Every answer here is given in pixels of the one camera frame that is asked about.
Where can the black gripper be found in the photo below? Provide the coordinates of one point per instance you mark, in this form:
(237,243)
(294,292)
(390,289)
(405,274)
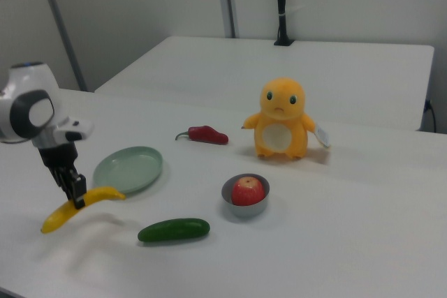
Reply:
(59,158)

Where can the red chili pepper toy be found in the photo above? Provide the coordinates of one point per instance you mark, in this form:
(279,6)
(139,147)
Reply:
(206,134)

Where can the orange plush dinosaur toy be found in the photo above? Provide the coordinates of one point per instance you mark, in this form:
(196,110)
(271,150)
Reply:
(279,123)

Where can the yellow plastic banana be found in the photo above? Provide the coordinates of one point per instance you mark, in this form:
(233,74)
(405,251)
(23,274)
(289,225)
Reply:
(57,217)

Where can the green plastic cucumber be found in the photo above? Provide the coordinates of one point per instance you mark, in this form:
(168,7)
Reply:
(174,230)

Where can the grey metal bowl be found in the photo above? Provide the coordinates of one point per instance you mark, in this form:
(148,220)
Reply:
(244,209)

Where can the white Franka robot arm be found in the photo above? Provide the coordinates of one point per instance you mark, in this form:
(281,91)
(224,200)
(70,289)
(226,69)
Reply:
(31,116)

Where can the red plastic apple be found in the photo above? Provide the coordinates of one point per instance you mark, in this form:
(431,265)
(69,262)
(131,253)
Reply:
(247,191)

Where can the pale green plastic plate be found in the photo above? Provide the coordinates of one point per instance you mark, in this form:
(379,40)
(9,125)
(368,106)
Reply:
(127,169)

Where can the white paper toy tag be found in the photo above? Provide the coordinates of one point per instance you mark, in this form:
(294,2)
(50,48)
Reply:
(323,135)

